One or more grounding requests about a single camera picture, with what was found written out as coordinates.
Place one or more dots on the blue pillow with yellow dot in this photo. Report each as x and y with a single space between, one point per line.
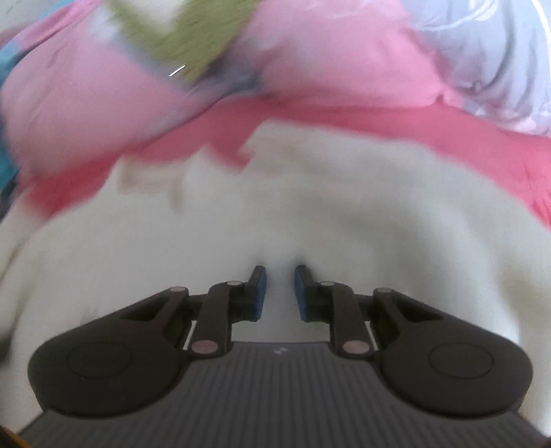
6 86

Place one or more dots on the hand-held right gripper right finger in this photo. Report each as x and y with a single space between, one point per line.
300 299

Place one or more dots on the green and cream fleece jacket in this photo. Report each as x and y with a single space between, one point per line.
185 30

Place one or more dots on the white fleece garment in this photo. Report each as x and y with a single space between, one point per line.
301 206

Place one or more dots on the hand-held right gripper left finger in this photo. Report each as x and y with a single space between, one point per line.
259 295

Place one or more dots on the pink floral bed blanket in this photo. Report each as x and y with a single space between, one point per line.
344 122

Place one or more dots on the pink and lilac quilt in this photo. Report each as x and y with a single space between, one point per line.
327 51

